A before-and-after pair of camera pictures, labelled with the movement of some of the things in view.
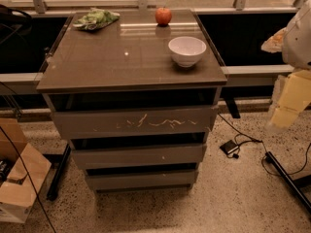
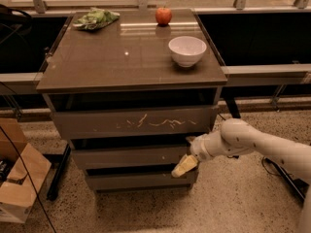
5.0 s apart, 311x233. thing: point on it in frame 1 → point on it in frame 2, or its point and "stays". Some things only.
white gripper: (298, 42) → (198, 149)
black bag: (14, 22) stays
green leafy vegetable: (94, 18) stays
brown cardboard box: (23, 169) stays
